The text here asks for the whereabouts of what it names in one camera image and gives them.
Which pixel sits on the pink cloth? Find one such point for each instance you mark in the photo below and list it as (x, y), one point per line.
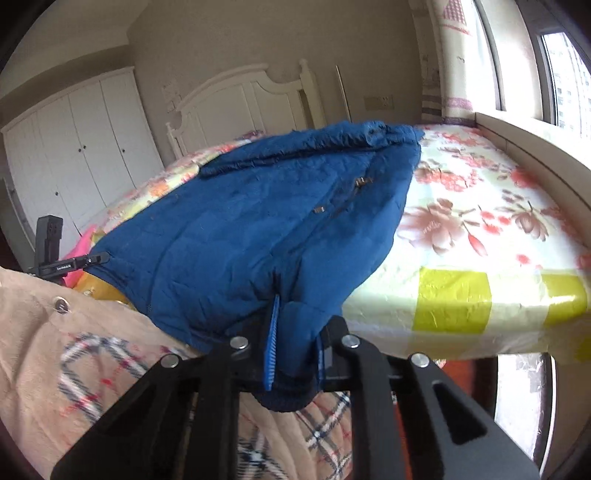
(81, 251)

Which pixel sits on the wall socket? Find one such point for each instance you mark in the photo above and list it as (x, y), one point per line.
(378, 102)

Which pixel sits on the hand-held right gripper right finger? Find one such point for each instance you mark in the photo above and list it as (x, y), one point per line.
(330, 355)

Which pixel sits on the window sill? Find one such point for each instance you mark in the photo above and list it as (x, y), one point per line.
(535, 152)

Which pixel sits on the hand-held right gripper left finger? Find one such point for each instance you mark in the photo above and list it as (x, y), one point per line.
(272, 344)

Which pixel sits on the window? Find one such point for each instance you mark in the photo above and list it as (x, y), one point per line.
(563, 69)

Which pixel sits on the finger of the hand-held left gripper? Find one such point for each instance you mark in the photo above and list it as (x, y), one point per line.
(94, 261)

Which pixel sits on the white bed headboard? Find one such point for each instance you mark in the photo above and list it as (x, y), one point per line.
(240, 101)

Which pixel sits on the blue quilted puffer jacket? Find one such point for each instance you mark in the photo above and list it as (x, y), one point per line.
(254, 221)

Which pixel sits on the bed with floral sheet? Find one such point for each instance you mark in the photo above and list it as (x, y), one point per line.
(485, 230)

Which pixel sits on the white rod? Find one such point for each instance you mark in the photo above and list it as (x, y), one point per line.
(344, 97)

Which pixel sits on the patterned pillow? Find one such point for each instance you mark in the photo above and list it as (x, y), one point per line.
(251, 134)

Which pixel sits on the printed curtain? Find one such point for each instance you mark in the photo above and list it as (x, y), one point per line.
(455, 60)

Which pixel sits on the beige plaid robe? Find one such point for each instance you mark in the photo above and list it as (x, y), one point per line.
(37, 355)

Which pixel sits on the white wardrobe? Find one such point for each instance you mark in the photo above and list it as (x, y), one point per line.
(74, 152)

